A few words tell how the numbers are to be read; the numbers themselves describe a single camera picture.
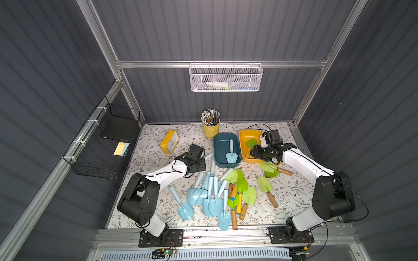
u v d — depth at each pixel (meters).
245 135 1.13
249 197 0.86
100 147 0.74
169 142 1.02
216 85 0.91
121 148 0.76
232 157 0.99
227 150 1.04
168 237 0.72
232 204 0.82
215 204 0.83
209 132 1.03
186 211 0.76
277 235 0.73
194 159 0.71
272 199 0.83
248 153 0.92
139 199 0.44
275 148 0.67
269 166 0.96
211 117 1.02
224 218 0.79
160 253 0.72
